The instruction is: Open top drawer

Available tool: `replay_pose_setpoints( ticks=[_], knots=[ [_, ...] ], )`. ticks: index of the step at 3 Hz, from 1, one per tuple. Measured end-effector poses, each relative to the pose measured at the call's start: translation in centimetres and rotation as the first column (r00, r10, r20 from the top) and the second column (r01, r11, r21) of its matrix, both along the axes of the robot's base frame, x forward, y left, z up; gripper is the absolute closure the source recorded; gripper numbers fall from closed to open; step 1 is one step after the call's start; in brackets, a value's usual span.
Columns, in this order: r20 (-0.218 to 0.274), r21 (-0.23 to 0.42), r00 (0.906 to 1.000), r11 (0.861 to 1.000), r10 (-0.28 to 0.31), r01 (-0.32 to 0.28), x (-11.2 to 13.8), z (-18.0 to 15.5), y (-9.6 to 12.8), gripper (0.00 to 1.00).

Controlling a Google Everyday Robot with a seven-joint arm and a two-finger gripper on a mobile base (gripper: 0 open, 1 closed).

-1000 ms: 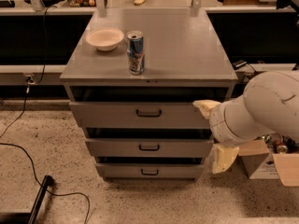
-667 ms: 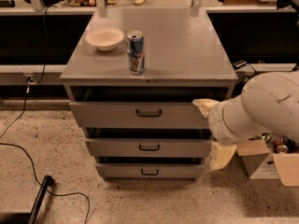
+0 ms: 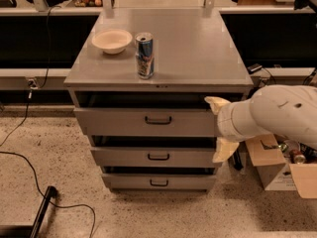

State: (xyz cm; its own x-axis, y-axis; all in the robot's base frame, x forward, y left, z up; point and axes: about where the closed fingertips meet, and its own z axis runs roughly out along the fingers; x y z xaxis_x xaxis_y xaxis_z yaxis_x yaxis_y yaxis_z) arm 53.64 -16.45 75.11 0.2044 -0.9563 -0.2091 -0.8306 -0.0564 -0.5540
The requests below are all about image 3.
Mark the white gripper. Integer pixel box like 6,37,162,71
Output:
204,96,272,163

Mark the grey top drawer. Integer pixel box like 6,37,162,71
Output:
74,108,219,137

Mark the grey drawer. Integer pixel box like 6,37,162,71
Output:
91,147,221,168
74,108,219,137
102,174,215,190

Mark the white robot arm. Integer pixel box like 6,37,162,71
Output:
204,84,317,163

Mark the grey middle drawer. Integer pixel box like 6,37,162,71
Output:
91,147,221,168

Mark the open cardboard box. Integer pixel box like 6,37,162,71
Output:
246,135,317,199

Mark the grey drawer cabinet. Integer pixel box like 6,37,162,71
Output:
63,7,255,193

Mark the grey bottom drawer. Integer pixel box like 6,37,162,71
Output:
102,174,215,190

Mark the small black device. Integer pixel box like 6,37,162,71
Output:
247,63,263,74

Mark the red soda can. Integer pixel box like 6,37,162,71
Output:
289,149,306,164

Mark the blue silver drink can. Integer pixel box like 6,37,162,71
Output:
135,32,155,79

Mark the white bowl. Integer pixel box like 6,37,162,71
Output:
91,29,133,55

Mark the black metal stand leg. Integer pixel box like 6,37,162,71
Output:
0,185,57,238

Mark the black hanging cable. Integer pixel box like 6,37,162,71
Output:
0,5,53,147

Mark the black floor cable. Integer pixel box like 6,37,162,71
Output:
0,151,97,238

